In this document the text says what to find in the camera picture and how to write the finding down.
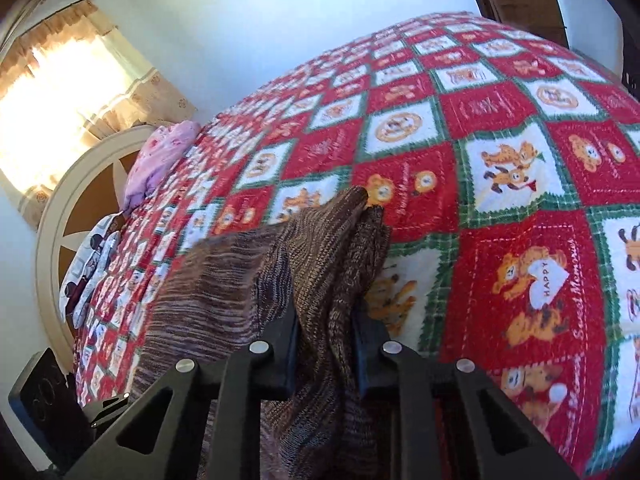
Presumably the dark curtain rod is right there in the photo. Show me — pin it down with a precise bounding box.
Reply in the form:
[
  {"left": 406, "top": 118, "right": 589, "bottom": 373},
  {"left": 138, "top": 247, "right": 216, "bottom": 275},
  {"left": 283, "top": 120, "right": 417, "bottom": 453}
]
[{"left": 14, "top": 0, "right": 97, "bottom": 43}]

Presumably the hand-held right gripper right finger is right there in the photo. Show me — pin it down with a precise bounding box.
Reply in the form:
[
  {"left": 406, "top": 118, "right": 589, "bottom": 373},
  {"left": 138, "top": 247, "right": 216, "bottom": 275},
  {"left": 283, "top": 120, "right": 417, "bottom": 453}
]
[{"left": 350, "top": 310, "right": 581, "bottom": 480}]

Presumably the pink pillow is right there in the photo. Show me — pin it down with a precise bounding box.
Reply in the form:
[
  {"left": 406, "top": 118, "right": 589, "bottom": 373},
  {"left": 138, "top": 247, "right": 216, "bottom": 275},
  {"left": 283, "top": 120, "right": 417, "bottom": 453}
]
[{"left": 122, "top": 120, "right": 202, "bottom": 214}]

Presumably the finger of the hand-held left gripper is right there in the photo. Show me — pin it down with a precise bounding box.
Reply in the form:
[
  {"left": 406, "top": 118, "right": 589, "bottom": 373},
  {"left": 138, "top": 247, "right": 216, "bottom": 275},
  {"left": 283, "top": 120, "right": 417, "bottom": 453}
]
[{"left": 82, "top": 394, "right": 132, "bottom": 431}]

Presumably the patterned beige curtain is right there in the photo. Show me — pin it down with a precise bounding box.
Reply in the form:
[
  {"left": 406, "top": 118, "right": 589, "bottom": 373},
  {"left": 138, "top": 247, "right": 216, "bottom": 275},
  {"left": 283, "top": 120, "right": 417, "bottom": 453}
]
[{"left": 0, "top": 0, "right": 199, "bottom": 227}]

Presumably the red checkered printed blanket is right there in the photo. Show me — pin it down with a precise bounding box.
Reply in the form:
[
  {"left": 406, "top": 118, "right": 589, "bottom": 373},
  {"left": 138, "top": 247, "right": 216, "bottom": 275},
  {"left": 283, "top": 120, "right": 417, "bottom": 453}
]
[{"left": 72, "top": 10, "right": 640, "bottom": 480}]

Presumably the brown knitted sweater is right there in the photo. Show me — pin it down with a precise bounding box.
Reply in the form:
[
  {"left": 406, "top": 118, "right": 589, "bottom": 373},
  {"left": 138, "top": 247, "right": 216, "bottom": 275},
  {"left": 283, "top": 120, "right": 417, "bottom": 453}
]
[{"left": 132, "top": 185, "right": 402, "bottom": 480}]

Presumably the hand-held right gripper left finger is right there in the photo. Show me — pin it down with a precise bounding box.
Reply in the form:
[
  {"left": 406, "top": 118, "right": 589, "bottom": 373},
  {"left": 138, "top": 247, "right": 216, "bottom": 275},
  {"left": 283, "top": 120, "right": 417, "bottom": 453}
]
[{"left": 62, "top": 305, "right": 302, "bottom": 480}]

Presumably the white printed pillow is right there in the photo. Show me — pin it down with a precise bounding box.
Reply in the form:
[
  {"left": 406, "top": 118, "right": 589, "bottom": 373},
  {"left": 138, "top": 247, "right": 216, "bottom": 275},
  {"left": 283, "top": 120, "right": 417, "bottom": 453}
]
[{"left": 58, "top": 212, "right": 127, "bottom": 329}]

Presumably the white and brown headboard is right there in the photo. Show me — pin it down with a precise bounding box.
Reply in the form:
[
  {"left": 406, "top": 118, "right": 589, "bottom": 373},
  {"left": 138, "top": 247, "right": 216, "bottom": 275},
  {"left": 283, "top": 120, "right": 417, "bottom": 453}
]
[{"left": 34, "top": 125, "right": 162, "bottom": 332}]

